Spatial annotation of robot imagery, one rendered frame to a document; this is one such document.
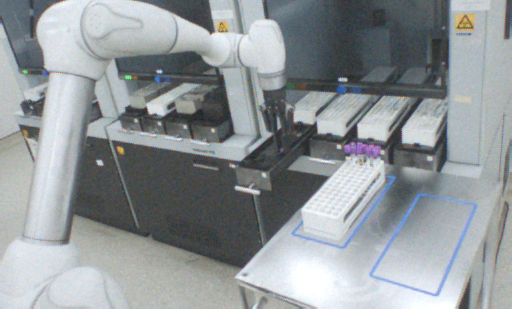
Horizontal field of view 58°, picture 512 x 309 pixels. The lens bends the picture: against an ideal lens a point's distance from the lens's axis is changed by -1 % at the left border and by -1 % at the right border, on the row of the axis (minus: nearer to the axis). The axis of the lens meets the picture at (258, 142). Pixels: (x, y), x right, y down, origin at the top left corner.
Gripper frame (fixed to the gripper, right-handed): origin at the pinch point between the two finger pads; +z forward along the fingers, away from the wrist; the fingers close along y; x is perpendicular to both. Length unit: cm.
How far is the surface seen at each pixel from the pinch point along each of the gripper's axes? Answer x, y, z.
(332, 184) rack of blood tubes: 24.8, -30.3, -3.7
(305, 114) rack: -21.8, 2.0, -1.1
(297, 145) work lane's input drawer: -6.4, -2.1, 3.8
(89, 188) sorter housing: -12, 143, 53
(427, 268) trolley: 41, -59, 3
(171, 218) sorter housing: -12, 81, 59
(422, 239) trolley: 32, -55, 3
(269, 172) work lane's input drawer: 12.9, -2.1, 4.0
